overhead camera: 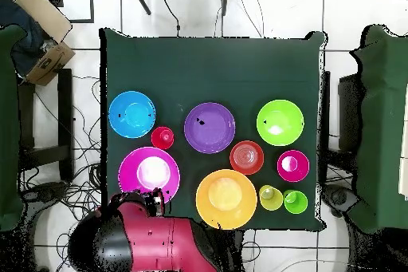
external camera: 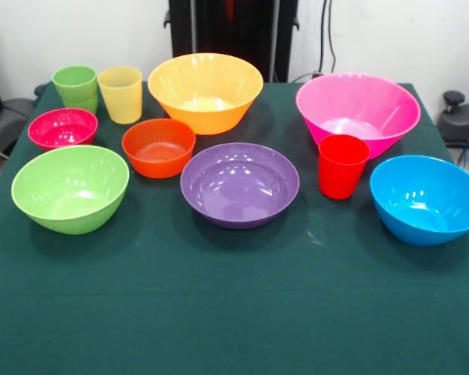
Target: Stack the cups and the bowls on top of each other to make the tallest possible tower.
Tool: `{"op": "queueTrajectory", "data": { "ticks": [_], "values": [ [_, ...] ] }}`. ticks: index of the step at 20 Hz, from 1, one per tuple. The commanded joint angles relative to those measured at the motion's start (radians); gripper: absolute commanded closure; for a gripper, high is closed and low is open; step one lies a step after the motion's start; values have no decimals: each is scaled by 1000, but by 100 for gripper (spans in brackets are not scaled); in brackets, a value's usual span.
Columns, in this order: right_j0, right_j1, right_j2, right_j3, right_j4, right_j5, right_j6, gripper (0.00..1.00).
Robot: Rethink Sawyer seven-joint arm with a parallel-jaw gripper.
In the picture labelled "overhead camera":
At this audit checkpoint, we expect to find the large orange bowl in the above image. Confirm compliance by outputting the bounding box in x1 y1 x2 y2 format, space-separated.
195 168 258 231

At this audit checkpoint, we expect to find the large pink bowl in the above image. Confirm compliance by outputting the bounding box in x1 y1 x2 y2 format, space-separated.
118 146 182 205

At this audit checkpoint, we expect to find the red cup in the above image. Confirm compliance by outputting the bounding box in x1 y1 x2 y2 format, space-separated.
151 125 175 151

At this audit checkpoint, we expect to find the blue bowl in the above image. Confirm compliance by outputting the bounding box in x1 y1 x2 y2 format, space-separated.
108 90 157 140

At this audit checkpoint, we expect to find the purple bowl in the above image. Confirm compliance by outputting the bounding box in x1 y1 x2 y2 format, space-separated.
183 101 237 155

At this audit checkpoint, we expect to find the small orange-red bowl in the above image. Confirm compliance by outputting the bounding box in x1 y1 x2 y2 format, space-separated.
229 140 265 176

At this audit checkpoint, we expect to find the yellow cup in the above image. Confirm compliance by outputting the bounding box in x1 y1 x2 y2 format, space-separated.
258 184 284 211

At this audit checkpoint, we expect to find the green cup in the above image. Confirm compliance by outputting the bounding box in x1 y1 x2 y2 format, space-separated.
282 189 309 215

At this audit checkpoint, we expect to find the small crimson bowl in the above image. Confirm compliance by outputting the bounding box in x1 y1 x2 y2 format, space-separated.
276 149 311 183

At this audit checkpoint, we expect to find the dark green tablecloth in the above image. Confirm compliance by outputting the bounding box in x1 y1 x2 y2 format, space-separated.
99 27 328 232

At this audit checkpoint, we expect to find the light green bowl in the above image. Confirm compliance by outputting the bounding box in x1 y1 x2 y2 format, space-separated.
256 99 305 148

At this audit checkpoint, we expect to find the green cloth covered table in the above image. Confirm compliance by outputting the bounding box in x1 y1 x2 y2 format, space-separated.
0 24 28 232
349 24 408 234

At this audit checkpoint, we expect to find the brown cardboard box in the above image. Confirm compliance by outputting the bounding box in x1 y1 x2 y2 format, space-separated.
25 41 77 87

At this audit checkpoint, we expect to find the dark blue cloth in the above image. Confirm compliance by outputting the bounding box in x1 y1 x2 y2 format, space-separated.
0 0 49 77

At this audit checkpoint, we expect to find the beige box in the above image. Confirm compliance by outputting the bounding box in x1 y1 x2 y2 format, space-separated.
14 0 73 44

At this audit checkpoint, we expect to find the tangle of floor cables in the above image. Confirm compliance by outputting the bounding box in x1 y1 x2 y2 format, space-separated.
31 75 103 272

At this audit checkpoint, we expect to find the grey pedestal foot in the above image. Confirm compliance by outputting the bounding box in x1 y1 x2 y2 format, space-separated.
22 181 69 204
321 183 361 219

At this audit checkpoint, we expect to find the black stool frame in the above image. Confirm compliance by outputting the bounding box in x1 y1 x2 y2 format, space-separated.
17 68 75 183

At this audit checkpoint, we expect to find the black cable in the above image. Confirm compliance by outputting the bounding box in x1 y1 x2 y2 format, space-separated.
161 0 182 37

